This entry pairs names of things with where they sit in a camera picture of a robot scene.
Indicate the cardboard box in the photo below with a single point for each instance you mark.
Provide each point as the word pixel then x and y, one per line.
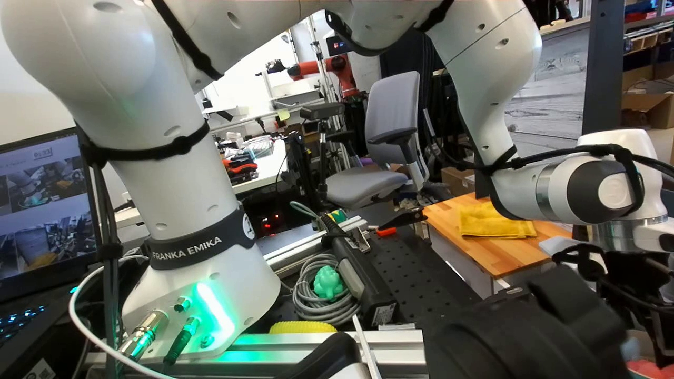
pixel 644 105

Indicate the black perforated breadboard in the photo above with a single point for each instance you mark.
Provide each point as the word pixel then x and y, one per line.
pixel 413 274

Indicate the yellow flat object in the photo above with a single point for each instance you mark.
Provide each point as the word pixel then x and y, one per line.
pixel 301 326

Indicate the grey office chair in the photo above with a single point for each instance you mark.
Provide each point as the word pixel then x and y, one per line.
pixel 392 105

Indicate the black laptop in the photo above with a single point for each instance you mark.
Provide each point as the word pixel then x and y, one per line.
pixel 43 210

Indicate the silver aluminium rail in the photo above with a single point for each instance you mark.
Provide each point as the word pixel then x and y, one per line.
pixel 280 347

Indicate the white Franka Panda arm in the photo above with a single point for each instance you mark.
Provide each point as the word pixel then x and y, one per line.
pixel 176 175

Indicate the white desk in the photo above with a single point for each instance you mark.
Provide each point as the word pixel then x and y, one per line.
pixel 263 175

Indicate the black kitchen frame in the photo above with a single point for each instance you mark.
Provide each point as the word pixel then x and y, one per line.
pixel 603 70

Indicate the black box red lights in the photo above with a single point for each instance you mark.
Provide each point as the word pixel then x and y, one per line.
pixel 274 217

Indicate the yellow terry towel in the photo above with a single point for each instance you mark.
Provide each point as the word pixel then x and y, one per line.
pixel 491 223

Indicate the red background robot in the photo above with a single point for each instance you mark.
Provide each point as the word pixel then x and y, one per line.
pixel 309 68

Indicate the green stop button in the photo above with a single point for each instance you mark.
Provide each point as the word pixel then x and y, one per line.
pixel 326 283

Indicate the black camera housing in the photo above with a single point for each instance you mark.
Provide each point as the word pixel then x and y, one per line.
pixel 519 336

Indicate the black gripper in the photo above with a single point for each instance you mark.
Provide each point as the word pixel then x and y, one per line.
pixel 644 287

